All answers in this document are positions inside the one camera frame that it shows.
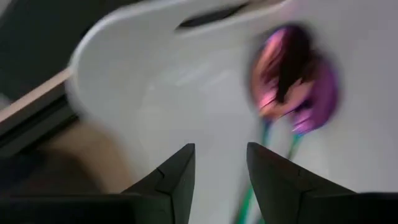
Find small iridescent spoon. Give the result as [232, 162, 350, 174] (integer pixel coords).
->
[287, 51, 340, 162]

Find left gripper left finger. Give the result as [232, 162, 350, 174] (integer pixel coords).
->
[0, 142, 196, 224]

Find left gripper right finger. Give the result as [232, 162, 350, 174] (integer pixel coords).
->
[246, 142, 398, 224]

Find white plastic bin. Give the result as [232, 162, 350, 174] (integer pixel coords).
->
[65, 0, 398, 224]

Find large iridescent spoon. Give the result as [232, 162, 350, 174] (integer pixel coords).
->
[234, 23, 317, 224]

